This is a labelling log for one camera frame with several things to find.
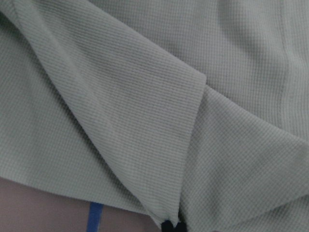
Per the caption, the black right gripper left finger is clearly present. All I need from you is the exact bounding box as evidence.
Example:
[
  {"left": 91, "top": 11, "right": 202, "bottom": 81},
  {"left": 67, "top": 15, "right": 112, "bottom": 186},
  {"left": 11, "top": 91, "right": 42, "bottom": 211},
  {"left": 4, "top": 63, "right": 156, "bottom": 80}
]
[{"left": 161, "top": 220, "right": 174, "bottom": 232}]

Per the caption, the olive green long-sleeve shirt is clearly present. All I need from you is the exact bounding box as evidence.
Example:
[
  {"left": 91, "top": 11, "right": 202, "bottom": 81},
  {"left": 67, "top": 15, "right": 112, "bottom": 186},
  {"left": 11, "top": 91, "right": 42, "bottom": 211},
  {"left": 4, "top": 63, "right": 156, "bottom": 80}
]
[{"left": 0, "top": 0, "right": 309, "bottom": 232}]

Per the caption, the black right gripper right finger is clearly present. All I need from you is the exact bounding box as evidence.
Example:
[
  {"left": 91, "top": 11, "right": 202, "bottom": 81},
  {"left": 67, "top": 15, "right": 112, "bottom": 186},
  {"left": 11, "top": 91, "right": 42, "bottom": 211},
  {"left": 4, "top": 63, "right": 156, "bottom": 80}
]
[{"left": 174, "top": 222, "right": 187, "bottom": 232}]

